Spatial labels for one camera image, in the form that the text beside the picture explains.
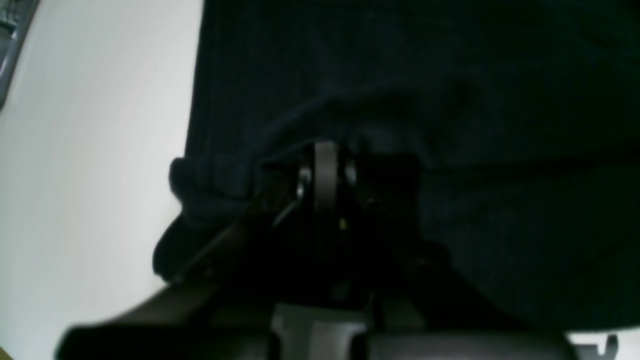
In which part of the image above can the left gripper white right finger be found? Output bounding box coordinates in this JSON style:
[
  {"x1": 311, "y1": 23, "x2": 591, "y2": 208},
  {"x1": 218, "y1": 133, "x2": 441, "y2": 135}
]
[{"x1": 297, "y1": 141, "x2": 357, "y2": 219}]

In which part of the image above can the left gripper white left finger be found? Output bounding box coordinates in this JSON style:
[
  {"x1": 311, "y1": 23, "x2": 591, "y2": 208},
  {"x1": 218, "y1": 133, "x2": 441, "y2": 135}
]
[{"x1": 55, "y1": 197, "x2": 298, "y2": 360}]

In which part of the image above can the black T-shirt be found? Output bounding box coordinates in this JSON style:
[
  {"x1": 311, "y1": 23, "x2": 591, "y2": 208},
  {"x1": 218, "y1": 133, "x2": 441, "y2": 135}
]
[{"x1": 152, "y1": 0, "x2": 639, "y2": 330}]

